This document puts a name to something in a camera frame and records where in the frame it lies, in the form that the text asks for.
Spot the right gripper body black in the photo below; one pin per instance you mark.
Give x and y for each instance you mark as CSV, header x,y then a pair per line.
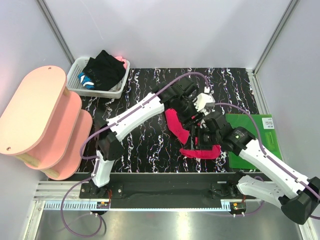
x,y
205,139

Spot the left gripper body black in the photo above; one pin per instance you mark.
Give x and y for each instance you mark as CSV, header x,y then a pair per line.
x,y
186,108

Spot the pink red t shirt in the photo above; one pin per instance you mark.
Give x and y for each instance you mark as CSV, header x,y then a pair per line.
x,y
182,135

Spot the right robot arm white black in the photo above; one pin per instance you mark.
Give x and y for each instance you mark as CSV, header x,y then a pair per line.
x,y
294,193

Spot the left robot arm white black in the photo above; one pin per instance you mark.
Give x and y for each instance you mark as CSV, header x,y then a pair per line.
x,y
174,95

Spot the green cutting mat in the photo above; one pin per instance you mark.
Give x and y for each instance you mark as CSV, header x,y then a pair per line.
x,y
267,132

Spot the black marble pattern mat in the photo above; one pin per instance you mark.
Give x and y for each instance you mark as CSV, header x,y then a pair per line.
x,y
151,147

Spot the right small controller board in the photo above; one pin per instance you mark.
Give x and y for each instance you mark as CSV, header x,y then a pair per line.
x,y
238,206

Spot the small controller board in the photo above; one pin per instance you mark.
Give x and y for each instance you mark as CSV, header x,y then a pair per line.
x,y
103,205
238,206

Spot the light pink garment in basket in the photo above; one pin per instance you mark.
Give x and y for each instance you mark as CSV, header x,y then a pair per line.
x,y
121,59

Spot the black t shirt in basket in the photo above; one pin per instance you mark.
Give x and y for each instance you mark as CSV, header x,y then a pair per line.
x,y
105,71

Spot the blue white garment in basket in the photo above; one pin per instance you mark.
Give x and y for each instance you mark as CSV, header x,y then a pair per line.
x,y
86,82

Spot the white plastic laundry basket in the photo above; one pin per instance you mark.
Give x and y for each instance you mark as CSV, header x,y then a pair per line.
x,y
74,85

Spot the left small controller board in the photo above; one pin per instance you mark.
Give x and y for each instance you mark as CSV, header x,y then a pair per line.
x,y
103,205

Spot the pink three tier shelf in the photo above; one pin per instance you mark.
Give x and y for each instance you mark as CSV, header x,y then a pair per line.
x,y
44,124

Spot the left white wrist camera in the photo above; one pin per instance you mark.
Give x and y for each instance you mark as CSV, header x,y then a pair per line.
x,y
204,100

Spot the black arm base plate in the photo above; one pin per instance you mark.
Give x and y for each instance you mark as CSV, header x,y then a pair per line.
x,y
191,189

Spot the right aluminium frame post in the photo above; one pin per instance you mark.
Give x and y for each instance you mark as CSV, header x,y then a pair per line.
x,y
276,33

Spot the aluminium frame post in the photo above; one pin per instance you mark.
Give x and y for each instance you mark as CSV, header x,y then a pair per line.
x,y
55,30
276,33

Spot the left aluminium frame post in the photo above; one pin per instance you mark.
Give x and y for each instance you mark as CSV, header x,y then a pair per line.
x,y
55,30

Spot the white slotted cable duct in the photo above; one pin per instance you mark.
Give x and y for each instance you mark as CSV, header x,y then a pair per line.
x,y
90,205

